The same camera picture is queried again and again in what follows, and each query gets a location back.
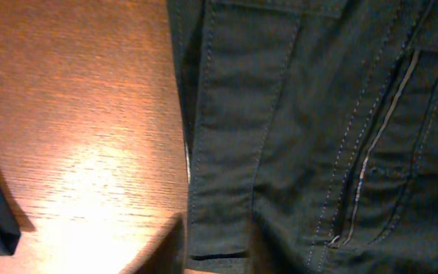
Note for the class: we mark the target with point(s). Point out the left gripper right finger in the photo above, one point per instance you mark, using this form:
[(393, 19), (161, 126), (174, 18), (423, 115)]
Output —
[(263, 256)]

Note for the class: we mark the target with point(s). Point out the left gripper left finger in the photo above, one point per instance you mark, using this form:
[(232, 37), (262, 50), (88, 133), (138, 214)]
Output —
[(167, 254)]

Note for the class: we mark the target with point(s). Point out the dark green shorts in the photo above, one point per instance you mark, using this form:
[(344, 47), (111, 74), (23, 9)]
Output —
[(318, 121)]

